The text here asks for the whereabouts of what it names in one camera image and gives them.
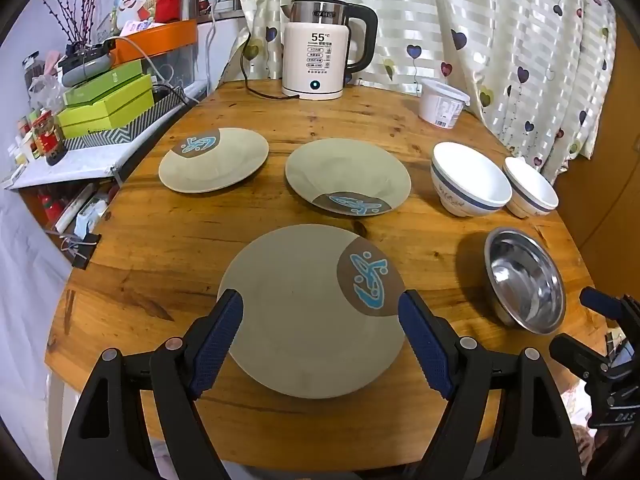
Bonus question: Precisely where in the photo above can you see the white cable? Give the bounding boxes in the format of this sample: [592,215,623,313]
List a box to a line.
[120,35,201,102]

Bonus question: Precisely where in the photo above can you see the floral cloth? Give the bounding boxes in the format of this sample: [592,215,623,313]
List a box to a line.
[560,380,597,461]

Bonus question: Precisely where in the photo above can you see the clear storage box orange lid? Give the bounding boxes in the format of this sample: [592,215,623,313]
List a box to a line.
[112,19,206,106]

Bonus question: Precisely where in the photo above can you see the chevron patterned box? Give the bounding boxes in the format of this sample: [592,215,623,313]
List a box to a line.
[62,91,183,152]

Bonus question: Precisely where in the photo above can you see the white shelf board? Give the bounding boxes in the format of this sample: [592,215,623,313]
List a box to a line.
[2,145,136,191]

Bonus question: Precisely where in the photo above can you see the red tin jar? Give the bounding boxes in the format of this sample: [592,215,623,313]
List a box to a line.
[32,112,66,166]

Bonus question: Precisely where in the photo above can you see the black binder clip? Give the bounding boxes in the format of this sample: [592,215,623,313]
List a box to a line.
[72,234,101,268]

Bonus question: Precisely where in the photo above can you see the white medicine box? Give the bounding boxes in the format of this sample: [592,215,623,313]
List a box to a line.
[75,199,109,233]

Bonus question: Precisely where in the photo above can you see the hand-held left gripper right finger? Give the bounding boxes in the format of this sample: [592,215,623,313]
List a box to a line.
[398,288,583,480]

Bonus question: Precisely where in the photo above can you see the purple dried branches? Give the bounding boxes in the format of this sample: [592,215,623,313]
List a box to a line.
[42,0,108,43]

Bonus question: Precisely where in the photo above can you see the beige plate with fish print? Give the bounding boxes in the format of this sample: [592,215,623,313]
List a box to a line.
[216,224,407,400]
[158,127,270,194]
[285,139,412,218]

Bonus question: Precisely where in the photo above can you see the small white bowl blue stripe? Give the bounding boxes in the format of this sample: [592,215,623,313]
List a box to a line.
[502,156,560,219]

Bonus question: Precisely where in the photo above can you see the grey pouch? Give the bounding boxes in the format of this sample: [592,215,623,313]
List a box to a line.
[60,45,117,87]

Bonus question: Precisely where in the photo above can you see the stainless steel bowl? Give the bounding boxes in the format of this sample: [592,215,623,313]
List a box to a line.
[483,226,567,335]

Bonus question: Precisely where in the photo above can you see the black kettle power cord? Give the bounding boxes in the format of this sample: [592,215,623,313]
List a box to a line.
[242,32,301,102]

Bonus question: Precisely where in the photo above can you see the large white bowl blue stripe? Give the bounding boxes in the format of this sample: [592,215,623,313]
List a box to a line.
[430,141,513,218]

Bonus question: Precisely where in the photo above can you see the white plastic tub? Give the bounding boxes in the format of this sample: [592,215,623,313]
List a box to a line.
[419,79,471,129]

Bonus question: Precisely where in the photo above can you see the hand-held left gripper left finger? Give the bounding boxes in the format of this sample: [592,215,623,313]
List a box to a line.
[57,287,246,480]

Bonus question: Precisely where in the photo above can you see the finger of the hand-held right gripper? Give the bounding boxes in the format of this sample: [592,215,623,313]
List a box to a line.
[548,333,609,379]
[579,287,640,322]

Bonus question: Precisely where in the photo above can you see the white curtain with heart print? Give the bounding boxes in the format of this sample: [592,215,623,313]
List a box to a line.
[232,0,618,183]

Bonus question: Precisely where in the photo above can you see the dark green flat box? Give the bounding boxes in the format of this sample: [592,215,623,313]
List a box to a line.
[64,59,143,107]

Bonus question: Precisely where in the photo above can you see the white electric kettle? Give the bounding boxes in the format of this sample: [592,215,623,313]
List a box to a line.
[280,0,378,101]

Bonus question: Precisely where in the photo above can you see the clear plastic bag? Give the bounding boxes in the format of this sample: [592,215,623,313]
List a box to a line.
[27,72,63,111]

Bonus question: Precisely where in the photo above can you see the lime green box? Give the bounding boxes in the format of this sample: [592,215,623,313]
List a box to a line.
[56,74,155,140]

